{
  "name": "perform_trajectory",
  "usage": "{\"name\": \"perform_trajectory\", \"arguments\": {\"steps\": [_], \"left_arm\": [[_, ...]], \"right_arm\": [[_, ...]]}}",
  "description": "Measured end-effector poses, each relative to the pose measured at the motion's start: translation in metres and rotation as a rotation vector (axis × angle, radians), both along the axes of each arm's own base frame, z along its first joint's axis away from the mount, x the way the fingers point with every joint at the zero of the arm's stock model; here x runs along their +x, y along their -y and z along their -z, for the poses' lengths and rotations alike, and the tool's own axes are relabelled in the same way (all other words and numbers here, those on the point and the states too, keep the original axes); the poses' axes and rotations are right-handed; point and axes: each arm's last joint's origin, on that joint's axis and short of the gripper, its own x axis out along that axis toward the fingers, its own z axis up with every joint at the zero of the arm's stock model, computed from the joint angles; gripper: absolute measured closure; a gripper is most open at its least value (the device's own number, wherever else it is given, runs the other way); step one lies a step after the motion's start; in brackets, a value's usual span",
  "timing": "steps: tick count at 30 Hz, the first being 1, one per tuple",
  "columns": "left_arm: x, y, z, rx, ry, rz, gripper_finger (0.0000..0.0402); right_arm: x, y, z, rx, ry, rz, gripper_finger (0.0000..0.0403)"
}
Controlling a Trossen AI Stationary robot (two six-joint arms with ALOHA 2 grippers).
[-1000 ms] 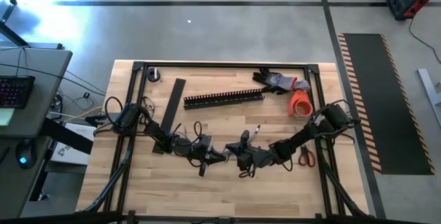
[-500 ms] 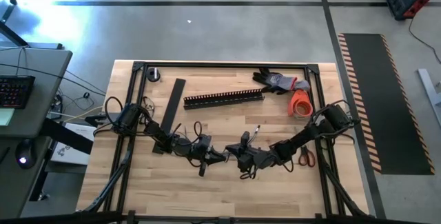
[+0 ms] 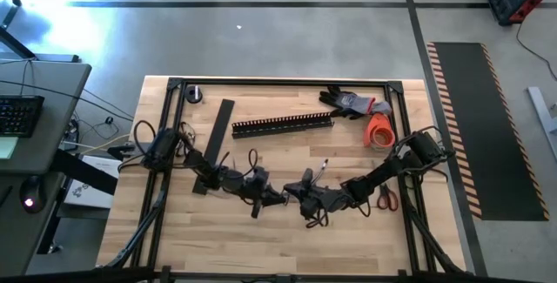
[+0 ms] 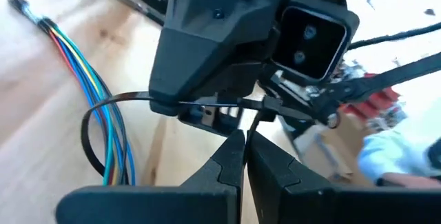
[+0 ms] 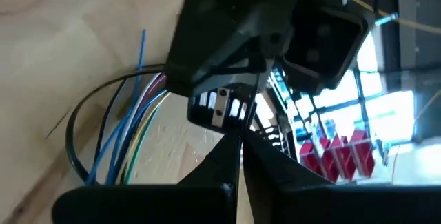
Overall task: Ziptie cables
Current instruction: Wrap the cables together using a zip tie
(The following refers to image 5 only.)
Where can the red bin shelf by window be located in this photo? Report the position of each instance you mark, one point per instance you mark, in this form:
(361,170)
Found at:
(337,158)

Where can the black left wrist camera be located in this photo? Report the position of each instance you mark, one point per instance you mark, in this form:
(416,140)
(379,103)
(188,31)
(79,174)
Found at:
(324,45)

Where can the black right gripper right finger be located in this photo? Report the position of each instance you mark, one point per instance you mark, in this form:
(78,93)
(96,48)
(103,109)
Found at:
(344,206)

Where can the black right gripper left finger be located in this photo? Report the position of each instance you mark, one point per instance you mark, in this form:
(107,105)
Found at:
(144,206)

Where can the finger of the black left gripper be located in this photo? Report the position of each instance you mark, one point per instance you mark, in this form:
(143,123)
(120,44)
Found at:
(241,58)
(200,41)

